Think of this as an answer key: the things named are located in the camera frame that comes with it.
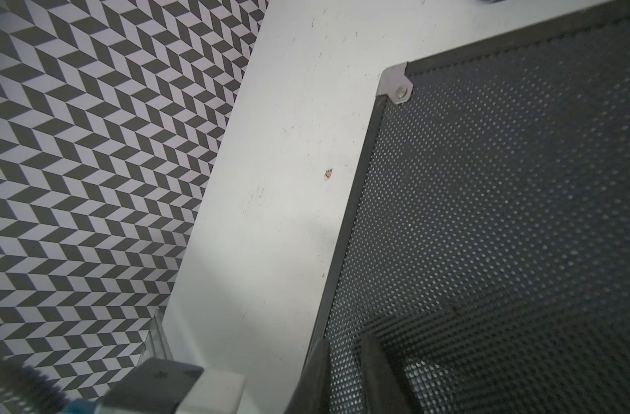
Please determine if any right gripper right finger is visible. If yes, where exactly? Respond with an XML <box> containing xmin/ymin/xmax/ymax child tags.
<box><xmin>360</xmin><ymin>334</ymin><xmax>413</xmax><ymax>413</ymax></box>

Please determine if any black poker case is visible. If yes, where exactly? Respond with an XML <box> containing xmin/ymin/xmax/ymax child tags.
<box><xmin>306</xmin><ymin>1</ymin><xmax>630</xmax><ymax>413</ymax></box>

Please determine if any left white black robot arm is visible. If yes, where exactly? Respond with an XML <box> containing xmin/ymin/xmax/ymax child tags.
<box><xmin>0</xmin><ymin>357</ymin><xmax>245</xmax><ymax>413</ymax></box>

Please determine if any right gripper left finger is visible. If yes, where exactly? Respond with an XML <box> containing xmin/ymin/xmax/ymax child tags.
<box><xmin>285</xmin><ymin>338</ymin><xmax>330</xmax><ymax>414</ymax></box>

